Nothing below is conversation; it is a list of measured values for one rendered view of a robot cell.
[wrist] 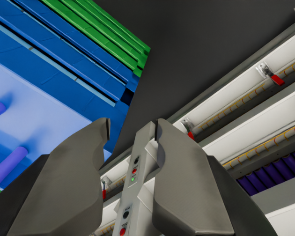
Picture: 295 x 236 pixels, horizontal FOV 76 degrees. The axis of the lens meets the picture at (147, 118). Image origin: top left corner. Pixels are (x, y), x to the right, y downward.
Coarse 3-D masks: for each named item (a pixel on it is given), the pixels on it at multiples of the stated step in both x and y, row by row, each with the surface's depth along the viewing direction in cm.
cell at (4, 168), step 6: (18, 150) 29; (24, 150) 30; (12, 156) 28; (18, 156) 29; (24, 156) 30; (6, 162) 27; (12, 162) 28; (18, 162) 29; (0, 168) 26; (6, 168) 27; (12, 168) 28; (0, 174) 26; (6, 174) 27; (0, 180) 26
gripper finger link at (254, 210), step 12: (216, 168) 9; (216, 180) 8; (228, 180) 8; (228, 192) 7; (240, 192) 7; (228, 204) 7; (240, 204) 7; (252, 204) 7; (240, 216) 7; (252, 216) 7; (264, 216) 7; (240, 228) 6; (252, 228) 6; (264, 228) 6
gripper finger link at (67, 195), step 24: (96, 120) 12; (72, 144) 10; (96, 144) 10; (48, 168) 8; (72, 168) 8; (96, 168) 10; (48, 192) 7; (72, 192) 7; (96, 192) 7; (24, 216) 6; (48, 216) 6; (72, 216) 6; (96, 216) 7
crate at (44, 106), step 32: (0, 32) 22; (0, 64) 18; (32, 64) 21; (0, 96) 26; (32, 96) 26; (64, 96) 21; (96, 96) 25; (0, 128) 29; (32, 128) 28; (64, 128) 28; (0, 160) 31; (32, 160) 32
